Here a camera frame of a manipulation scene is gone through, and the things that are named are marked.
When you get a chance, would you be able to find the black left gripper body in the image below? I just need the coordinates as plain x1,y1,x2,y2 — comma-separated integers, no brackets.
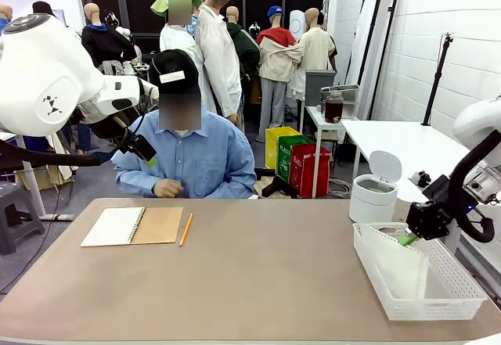
119,132,157,162

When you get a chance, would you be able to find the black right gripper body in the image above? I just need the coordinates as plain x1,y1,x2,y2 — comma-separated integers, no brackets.
405,199,452,241

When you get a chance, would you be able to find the spiral notebook with brown cover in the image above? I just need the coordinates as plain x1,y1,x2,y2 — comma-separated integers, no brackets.
80,206,185,249

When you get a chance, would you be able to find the yellow pencil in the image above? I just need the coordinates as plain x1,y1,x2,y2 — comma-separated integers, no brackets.
178,212,194,248

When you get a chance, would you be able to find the person's left forearm blue sleeve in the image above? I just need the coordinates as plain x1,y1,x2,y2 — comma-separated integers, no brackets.
203,171,258,199

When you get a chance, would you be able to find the person's right forearm blue sleeve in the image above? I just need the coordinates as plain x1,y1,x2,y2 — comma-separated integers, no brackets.
114,164,158,198

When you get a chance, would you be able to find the person's right hand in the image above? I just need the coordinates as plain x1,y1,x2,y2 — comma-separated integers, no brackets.
153,178,183,199

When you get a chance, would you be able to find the white trash can with lid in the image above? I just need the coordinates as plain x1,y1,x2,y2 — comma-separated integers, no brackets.
348,149,403,225

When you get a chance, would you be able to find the person torso in blue shirt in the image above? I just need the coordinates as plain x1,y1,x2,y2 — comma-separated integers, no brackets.
111,94,258,199

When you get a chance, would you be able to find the white perforated plastic basket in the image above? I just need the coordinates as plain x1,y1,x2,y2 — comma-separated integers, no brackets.
351,221,488,322

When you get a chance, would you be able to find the large white side table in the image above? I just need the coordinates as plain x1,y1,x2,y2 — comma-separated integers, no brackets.
340,119,501,256

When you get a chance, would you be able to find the black baseball cap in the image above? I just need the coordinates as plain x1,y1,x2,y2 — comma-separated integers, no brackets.
149,49,202,96

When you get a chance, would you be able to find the beige cardboard box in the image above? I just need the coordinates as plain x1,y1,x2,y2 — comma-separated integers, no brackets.
15,164,74,192

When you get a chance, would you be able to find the mannequin in black jacket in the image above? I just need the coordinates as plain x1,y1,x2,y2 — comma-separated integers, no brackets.
81,2,138,76

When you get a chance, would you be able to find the white desk with leg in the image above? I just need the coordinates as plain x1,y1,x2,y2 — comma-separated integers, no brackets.
0,131,75,221

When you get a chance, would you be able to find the mannequin with green hat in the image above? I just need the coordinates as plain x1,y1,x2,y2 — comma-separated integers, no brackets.
150,0,212,102

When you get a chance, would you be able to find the red recycling bin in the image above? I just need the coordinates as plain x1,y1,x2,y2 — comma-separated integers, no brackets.
289,143,331,199

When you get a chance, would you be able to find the tall mannequin in white coat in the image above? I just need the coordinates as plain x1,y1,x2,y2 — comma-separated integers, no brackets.
194,0,243,126

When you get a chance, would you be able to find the yellow recycling bin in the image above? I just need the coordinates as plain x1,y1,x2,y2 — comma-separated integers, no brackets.
265,126,301,172

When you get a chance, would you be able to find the black stand base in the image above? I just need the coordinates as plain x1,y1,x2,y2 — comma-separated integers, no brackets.
254,167,299,199

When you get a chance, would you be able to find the green recycling bin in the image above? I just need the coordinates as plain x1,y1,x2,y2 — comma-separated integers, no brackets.
276,135,314,184

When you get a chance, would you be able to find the black tripod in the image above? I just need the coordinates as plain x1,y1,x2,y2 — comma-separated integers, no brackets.
421,32,456,128

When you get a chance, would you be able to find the grey plastic stool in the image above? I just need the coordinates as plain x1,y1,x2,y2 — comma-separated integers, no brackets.
0,181,46,256

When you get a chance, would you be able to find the glass jar with brown liquid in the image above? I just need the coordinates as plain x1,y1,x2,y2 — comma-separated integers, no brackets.
323,89,346,124

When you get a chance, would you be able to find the mannequin in dark green jacket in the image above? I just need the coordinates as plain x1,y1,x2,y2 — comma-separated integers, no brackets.
225,5,261,135

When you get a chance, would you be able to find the mannequin with blue cap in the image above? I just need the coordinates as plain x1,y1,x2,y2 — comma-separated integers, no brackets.
255,5,305,144

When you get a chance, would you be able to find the mannequin head with black hat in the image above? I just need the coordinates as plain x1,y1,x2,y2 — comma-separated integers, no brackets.
31,0,58,20

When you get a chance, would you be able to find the grey cabinet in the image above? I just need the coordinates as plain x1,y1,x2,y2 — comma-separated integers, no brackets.
304,70,337,107

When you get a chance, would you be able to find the mannequin in blue top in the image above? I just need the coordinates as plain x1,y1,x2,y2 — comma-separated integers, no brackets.
0,3,15,35

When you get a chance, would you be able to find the mannequin in cream shirt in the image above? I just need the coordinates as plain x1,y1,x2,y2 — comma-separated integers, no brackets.
291,7,337,99

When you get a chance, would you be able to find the white oval device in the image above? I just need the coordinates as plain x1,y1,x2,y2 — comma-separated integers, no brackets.
289,9,307,43

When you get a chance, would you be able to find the white leaning panel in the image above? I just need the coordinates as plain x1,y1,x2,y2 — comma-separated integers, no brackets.
346,0,389,86

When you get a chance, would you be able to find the black cable hose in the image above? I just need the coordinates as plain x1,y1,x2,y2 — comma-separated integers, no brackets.
447,128,501,244
0,116,132,170

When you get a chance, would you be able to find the coiled cable on floor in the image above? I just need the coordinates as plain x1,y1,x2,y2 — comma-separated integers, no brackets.
327,178,352,199

